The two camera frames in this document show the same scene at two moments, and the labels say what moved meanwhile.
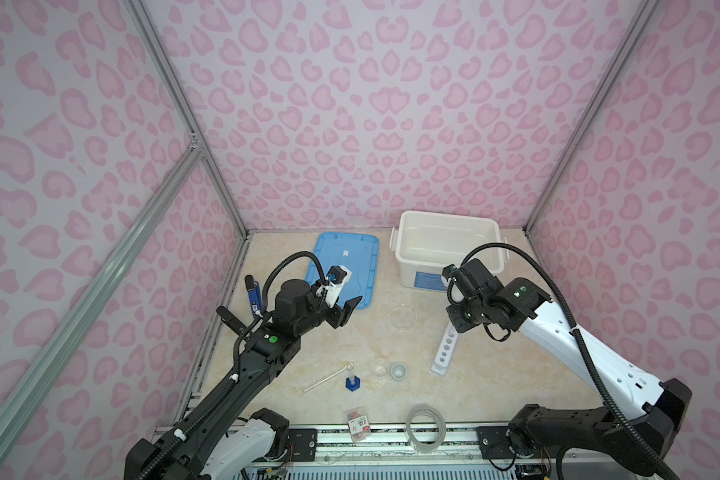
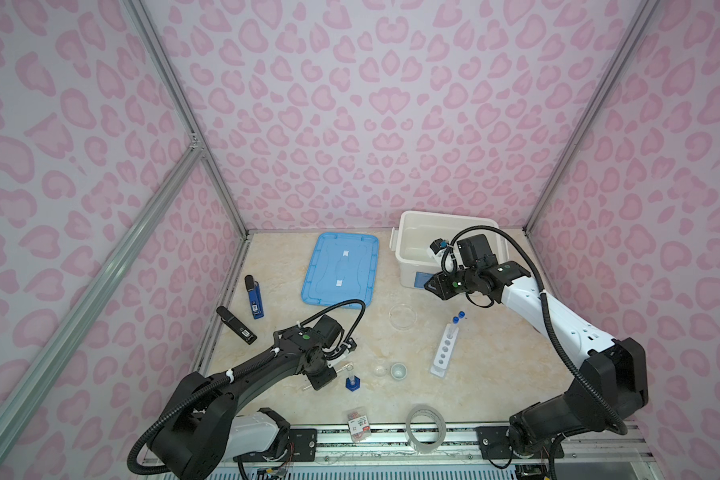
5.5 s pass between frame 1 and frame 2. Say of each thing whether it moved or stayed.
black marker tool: stayed
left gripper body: moved
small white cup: stayed
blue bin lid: stayed
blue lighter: stayed
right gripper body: moved
